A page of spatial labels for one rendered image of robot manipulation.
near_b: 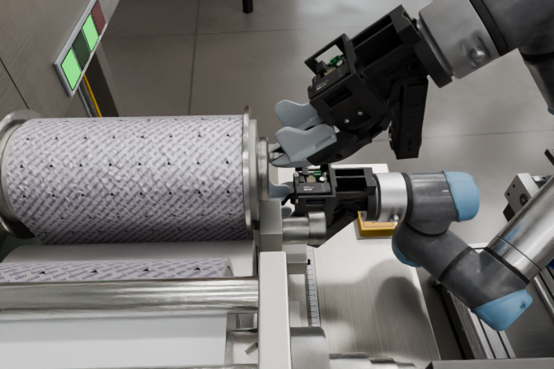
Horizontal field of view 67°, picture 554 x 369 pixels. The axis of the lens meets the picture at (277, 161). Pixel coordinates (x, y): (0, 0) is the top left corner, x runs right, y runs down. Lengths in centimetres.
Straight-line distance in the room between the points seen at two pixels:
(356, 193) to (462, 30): 29
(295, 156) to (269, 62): 243
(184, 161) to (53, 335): 26
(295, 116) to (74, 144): 24
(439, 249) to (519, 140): 199
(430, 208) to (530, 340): 111
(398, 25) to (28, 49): 53
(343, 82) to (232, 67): 247
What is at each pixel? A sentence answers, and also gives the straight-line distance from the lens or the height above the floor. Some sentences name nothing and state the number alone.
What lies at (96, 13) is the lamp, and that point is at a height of 120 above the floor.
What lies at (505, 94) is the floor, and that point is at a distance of 296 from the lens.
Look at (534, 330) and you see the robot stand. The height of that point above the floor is 21.
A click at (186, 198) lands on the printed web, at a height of 127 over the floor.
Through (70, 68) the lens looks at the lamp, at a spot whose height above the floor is 119.
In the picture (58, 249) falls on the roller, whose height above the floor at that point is 123.
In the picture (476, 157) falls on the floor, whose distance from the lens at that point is 245.
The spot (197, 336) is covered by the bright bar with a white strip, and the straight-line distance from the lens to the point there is 19.
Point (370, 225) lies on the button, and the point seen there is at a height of 92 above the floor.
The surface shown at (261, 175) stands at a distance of 45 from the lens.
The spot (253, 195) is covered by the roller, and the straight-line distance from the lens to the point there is 44.
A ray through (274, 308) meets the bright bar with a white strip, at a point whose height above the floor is 146.
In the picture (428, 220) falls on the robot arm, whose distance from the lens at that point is 66.
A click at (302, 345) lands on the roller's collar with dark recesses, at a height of 136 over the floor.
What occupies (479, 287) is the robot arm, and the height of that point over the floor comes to 104.
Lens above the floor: 161
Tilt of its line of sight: 47 degrees down
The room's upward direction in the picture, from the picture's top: straight up
